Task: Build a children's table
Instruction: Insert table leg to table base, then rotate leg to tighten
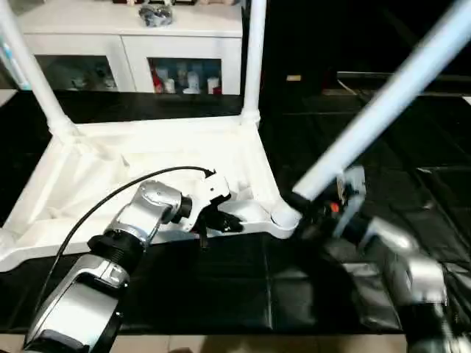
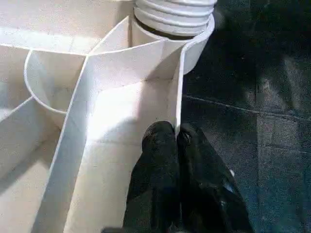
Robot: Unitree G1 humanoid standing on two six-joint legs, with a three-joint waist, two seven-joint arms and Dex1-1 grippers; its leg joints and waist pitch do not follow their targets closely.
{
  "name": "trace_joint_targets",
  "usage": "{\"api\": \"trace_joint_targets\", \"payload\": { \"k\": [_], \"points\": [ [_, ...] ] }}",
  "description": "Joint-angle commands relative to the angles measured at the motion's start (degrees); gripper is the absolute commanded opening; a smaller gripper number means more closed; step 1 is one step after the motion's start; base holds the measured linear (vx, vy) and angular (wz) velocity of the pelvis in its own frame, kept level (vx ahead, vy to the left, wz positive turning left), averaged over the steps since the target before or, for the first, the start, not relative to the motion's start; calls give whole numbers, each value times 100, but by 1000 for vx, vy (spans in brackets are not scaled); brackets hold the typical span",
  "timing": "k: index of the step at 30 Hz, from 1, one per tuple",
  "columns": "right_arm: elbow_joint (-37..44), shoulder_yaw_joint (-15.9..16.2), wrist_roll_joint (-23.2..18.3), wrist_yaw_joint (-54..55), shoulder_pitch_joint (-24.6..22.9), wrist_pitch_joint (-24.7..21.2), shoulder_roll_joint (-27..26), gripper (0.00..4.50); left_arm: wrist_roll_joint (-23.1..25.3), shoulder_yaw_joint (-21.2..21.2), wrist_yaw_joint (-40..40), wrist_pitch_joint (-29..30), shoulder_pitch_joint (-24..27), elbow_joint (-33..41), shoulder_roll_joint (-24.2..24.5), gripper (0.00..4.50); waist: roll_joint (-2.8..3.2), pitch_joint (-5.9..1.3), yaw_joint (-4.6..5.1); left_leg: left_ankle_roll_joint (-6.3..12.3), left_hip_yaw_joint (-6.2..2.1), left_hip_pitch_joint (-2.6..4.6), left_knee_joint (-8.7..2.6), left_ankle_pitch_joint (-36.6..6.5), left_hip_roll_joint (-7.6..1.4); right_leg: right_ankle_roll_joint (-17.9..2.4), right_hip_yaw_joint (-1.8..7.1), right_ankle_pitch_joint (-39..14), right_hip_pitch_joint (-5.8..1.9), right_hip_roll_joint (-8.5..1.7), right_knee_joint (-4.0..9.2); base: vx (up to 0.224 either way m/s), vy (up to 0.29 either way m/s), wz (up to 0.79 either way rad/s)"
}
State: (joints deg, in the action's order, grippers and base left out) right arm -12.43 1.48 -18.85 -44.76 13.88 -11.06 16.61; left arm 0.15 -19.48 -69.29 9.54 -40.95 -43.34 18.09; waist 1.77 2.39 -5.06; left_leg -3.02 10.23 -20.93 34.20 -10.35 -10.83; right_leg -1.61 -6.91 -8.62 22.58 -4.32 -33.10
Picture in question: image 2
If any black work mat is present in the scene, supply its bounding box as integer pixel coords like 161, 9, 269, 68
180, 0, 311, 233

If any white plastic table top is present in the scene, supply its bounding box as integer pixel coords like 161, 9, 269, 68
0, 0, 216, 233

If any white plastic table leg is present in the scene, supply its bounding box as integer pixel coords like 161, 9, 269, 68
134, 0, 217, 37

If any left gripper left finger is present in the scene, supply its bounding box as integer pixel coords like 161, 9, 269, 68
121, 121, 181, 233

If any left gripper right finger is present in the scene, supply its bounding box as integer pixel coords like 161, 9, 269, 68
178, 124, 253, 233

